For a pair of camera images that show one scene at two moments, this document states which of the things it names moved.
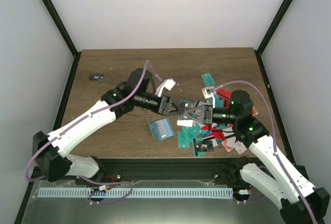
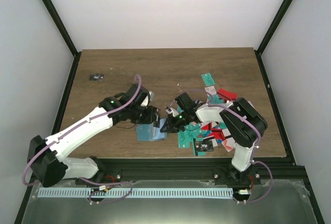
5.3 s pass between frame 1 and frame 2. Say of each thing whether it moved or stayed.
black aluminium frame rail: stayed
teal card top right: stayed
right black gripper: moved
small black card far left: stayed
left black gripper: moved
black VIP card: stayed
